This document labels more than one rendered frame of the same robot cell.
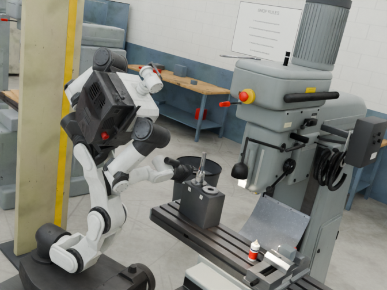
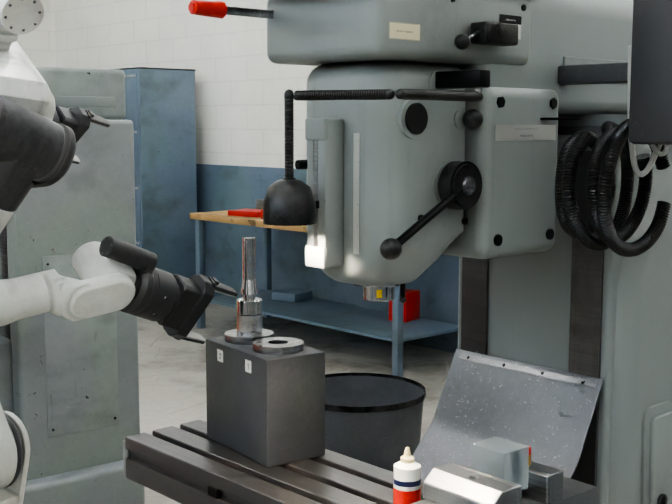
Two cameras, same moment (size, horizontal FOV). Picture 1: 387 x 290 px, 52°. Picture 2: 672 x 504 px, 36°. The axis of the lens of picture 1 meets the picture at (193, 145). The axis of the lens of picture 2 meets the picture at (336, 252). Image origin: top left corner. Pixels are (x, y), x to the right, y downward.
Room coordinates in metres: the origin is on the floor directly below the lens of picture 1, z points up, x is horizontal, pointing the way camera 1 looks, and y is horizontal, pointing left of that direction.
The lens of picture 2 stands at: (0.21, -0.46, 1.54)
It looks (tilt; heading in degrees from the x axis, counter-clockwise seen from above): 7 degrees down; 7
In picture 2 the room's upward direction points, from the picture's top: straight up
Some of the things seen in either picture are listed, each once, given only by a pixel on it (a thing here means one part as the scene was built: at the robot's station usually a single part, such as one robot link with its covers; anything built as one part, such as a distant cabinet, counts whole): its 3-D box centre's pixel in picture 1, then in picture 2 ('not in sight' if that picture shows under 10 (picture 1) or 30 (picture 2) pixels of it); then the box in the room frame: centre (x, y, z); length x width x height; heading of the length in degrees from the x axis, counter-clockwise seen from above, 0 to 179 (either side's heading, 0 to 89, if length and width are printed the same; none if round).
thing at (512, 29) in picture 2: (306, 123); (481, 37); (1.72, -0.47, 1.66); 0.12 x 0.04 x 0.04; 140
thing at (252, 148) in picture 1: (248, 164); (324, 193); (1.67, -0.26, 1.45); 0.04 x 0.04 x 0.21; 50
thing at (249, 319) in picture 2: (200, 177); (249, 318); (2.04, -0.07, 1.19); 0.05 x 0.05 x 0.05
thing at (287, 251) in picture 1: (287, 253); (499, 465); (1.60, -0.51, 1.08); 0.06 x 0.05 x 0.06; 48
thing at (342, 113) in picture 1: (321, 110); (578, 58); (2.14, -0.65, 1.66); 0.80 x 0.23 x 0.20; 140
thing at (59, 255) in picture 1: (75, 252); not in sight; (1.88, 0.54, 0.68); 0.21 x 0.20 x 0.13; 61
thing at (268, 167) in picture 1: (264, 155); (382, 173); (1.76, -0.33, 1.47); 0.21 x 0.19 x 0.32; 50
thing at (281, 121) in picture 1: (279, 111); (401, 31); (1.79, -0.36, 1.68); 0.34 x 0.24 x 0.10; 140
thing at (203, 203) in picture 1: (201, 202); (263, 392); (2.00, -0.10, 1.06); 0.22 x 0.12 x 0.20; 42
